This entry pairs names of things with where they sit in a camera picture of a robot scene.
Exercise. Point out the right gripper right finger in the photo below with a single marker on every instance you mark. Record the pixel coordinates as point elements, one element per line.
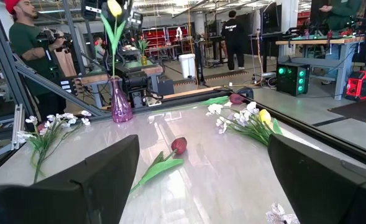
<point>325,193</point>

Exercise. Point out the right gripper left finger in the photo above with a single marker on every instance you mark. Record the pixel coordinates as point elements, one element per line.
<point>61,202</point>

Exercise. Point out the white veined orchid stem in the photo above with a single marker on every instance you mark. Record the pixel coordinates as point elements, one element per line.
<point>279,215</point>

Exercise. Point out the yellow tulip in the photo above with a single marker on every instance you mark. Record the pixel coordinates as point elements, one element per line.
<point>115,7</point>
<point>265,116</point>

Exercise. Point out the purple glass vase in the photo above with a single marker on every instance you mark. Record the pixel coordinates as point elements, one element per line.
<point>120,107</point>

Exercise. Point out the yellow vase with plant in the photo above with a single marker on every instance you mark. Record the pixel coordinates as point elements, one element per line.
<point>143,54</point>

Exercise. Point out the black orange-striped floor mat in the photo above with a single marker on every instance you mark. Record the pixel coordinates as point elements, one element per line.
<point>356,110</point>

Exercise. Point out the computer tower green lights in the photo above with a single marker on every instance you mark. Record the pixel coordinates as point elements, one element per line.
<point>291,79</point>

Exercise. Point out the wooden-top grey workbench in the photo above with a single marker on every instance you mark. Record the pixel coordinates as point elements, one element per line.
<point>341,42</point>

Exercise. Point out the white trash bin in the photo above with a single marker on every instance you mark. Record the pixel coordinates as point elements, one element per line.
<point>187,65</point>

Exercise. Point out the grey metal frame beams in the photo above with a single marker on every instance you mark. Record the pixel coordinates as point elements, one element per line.
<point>2,59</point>

